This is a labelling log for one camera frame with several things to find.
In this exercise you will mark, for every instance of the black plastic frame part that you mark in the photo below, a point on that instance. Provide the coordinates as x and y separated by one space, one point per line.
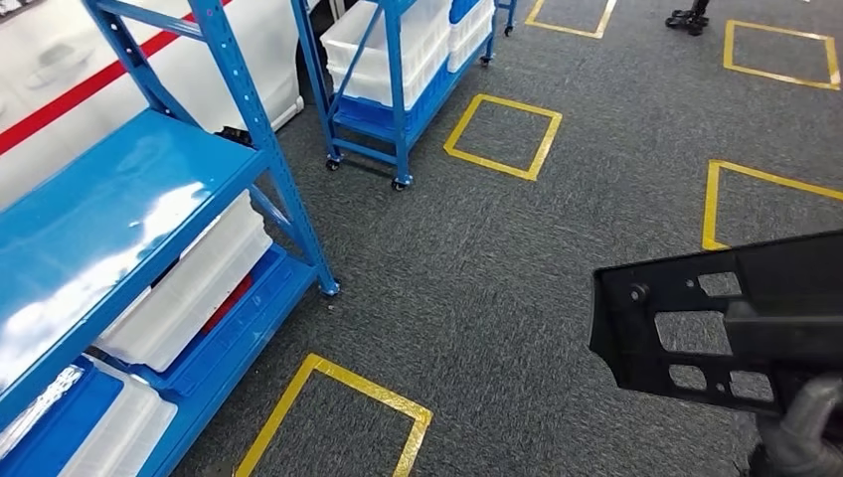
632 329

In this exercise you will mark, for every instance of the blue metal shelf rack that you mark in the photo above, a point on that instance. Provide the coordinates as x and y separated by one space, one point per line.
99 197

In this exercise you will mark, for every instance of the yellow floor tape square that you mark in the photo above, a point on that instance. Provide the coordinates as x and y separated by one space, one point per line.
461 125
369 388

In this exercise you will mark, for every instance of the blue wheeled rack cart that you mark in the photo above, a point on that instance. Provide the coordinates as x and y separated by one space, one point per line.
398 85

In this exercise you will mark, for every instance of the red object in bin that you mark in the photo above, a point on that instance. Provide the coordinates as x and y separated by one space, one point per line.
227 304

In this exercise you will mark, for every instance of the black plastic block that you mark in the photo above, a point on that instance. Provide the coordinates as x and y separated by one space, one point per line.
234 135

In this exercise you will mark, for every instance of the white car with red stripe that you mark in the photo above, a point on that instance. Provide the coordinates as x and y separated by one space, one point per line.
197 66

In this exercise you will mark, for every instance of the black wheeled stand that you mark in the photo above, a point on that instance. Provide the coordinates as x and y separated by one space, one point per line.
688 20

